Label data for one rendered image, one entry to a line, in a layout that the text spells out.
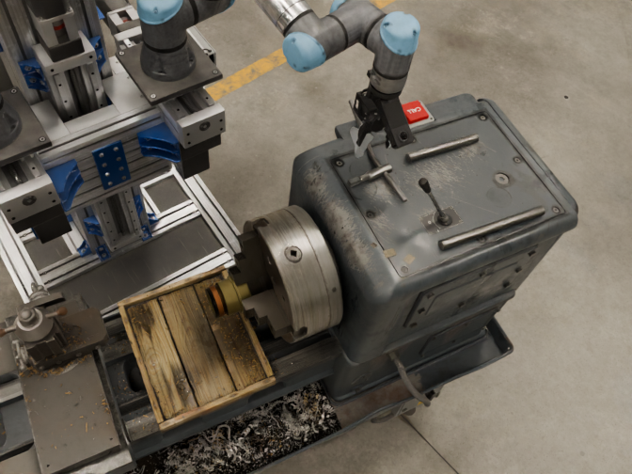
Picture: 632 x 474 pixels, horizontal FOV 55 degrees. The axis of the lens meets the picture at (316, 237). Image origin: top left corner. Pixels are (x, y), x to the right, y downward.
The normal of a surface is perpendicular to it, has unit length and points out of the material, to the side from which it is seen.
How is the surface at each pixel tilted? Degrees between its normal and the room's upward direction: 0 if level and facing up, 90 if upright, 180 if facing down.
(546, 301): 0
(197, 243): 0
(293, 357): 0
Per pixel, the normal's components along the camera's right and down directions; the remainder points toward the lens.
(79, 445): 0.10, -0.53
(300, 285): 0.33, 0.04
